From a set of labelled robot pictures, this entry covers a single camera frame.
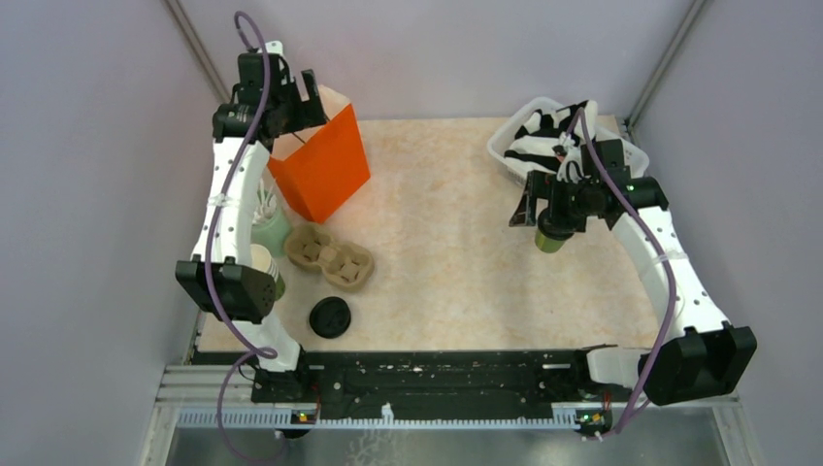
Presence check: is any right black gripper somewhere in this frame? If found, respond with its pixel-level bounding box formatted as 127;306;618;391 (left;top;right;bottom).
510;169;598;233

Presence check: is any orange paper bag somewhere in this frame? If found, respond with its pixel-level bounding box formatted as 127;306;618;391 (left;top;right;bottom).
268;84;371;223

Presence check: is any green paper coffee cup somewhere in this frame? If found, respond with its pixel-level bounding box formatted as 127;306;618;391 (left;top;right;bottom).
534;229;575;253

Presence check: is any stack of green paper cups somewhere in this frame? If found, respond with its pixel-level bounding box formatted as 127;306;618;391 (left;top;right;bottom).
250;244;285;301

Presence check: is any stack of black cup lids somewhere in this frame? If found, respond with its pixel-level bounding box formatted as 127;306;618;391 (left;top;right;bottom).
309;296;351;340

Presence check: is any black cup lid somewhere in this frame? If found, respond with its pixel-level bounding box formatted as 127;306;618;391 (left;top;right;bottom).
537;208;578;243

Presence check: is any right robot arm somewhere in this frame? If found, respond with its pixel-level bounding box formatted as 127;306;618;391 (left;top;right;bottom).
510;140;758;406

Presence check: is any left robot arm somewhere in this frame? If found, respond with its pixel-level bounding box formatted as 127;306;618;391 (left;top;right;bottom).
175;41;327;402

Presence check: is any black and white striped cloth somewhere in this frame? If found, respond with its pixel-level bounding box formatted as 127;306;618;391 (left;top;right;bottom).
503;100;599;183

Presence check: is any white plastic basket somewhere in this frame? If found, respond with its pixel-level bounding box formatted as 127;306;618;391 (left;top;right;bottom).
487;97;649;185

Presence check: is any green cup with white stirrers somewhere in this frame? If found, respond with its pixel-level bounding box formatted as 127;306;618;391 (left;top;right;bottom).
251;181;292;257

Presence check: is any brown cardboard cup carrier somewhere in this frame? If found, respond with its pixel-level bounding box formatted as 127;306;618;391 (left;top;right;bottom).
283;222;376;292

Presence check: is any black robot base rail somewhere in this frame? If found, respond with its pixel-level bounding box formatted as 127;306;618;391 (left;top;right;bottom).
251;349;630;421

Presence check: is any white cable duct strip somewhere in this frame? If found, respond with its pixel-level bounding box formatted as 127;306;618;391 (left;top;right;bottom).
173;404;579;430

